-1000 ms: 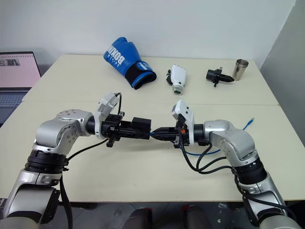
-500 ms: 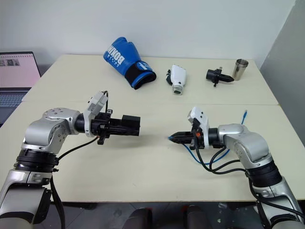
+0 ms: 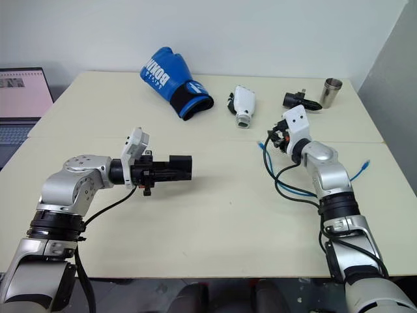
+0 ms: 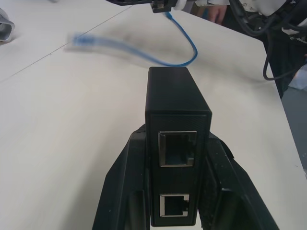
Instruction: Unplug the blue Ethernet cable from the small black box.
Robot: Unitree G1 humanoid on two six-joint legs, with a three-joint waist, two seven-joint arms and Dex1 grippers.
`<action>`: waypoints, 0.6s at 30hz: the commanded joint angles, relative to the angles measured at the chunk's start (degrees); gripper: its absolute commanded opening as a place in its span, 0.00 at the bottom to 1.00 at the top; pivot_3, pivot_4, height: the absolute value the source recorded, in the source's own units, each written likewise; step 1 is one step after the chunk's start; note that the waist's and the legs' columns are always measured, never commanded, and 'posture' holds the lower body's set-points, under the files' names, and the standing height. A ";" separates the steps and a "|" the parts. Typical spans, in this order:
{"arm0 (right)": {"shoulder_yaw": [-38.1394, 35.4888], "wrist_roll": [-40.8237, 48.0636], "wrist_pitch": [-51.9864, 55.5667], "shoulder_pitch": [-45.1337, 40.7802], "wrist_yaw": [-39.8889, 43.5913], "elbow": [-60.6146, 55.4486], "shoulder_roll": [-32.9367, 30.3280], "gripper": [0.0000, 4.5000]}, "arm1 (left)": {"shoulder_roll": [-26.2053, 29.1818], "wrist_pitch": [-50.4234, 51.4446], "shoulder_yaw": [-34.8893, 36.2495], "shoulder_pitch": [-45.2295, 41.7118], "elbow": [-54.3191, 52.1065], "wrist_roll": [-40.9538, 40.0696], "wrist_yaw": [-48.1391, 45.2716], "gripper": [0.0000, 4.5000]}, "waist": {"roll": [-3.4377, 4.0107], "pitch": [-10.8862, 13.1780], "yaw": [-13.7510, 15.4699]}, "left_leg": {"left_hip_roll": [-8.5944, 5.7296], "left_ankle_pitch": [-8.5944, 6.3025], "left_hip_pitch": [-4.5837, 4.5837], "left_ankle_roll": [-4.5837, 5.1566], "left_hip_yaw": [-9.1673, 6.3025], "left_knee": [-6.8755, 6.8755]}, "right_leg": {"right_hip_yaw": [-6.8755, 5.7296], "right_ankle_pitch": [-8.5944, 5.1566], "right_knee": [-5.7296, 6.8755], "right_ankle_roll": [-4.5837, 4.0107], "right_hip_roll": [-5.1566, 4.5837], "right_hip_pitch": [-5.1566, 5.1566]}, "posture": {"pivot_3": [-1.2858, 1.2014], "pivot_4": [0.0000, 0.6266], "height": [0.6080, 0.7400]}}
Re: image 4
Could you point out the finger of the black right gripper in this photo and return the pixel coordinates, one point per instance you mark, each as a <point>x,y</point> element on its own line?
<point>163,10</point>
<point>129,2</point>

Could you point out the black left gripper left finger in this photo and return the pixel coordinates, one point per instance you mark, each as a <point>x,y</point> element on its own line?
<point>124,182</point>

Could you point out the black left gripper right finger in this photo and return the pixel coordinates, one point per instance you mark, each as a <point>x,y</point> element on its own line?
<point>230,191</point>

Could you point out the small black Ethernet port box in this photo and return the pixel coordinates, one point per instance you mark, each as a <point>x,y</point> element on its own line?
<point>178,95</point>

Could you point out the person's bare hand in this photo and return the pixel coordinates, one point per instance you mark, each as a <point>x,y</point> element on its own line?
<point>217,13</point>

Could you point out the silver robot torso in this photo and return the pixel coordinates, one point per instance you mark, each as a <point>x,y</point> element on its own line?
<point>271,6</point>

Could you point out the grey metal object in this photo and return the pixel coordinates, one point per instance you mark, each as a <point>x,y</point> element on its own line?
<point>5,31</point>

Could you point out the white plastic bag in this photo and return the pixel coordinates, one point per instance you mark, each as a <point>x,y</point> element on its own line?
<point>299,79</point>

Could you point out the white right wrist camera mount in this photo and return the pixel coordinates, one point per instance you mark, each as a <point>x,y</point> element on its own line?
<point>179,3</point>

